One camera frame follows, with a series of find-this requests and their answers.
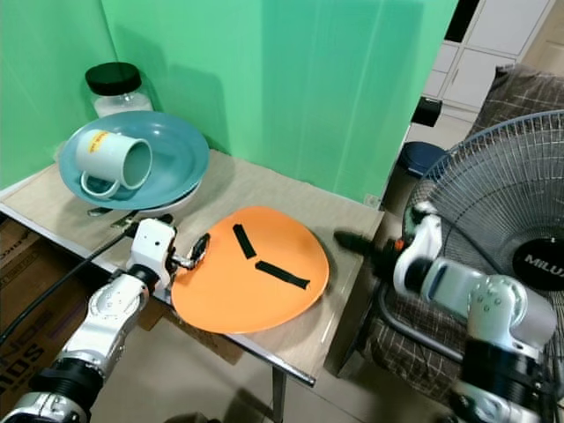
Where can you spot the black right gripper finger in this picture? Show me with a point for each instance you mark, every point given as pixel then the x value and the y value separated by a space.
pixel 357 240

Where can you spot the orange plate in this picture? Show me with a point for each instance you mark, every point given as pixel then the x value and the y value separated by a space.
pixel 220 300

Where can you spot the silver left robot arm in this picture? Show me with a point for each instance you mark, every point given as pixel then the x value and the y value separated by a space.
pixel 110 326

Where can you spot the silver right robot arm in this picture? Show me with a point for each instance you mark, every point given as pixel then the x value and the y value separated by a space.
pixel 467 295

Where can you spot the short black tape strip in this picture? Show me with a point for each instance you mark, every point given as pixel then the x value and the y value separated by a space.
pixel 244 241

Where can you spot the white bowl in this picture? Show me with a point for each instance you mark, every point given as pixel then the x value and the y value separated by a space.
pixel 181 202

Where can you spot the long black tape strip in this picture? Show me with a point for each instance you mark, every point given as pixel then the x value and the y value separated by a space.
pixel 282 275

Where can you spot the small plain cardboard box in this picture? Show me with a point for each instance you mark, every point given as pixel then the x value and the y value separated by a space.
pixel 203 341

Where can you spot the blue plate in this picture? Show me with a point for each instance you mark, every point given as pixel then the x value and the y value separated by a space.
pixel 181 154

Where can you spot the blue round stool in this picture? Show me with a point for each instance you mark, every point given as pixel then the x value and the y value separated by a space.
pixel 421 159

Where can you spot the brown plaid chair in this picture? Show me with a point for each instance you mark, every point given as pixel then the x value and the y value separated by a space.
pixel 397 361

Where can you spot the pale green mug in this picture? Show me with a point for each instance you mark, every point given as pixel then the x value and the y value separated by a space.
pixel 101 154

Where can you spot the grey metal grille fan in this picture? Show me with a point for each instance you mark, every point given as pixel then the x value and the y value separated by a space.
pixel 538 251

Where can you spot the large printed cardboard box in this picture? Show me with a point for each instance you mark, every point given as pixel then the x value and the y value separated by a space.
pixel 26 282

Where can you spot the green backdrop cloth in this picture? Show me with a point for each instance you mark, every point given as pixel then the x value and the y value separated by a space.
pixel 317 88

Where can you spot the glass jar with black lid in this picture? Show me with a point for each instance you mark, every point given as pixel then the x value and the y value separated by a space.
pixel 119 102

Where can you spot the grey metal table leg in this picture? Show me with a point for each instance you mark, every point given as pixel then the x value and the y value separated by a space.
pixel 278 401

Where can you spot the white cabinet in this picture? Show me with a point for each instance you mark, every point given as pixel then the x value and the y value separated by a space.
pixel 493 44

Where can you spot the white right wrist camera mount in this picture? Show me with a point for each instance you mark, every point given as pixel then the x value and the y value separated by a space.
pixel 427 231

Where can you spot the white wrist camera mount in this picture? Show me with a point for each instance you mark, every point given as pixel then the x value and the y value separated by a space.
pixel 427 231
pixel 154 240

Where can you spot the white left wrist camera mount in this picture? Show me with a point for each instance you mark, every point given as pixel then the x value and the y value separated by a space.
pixel 154 240

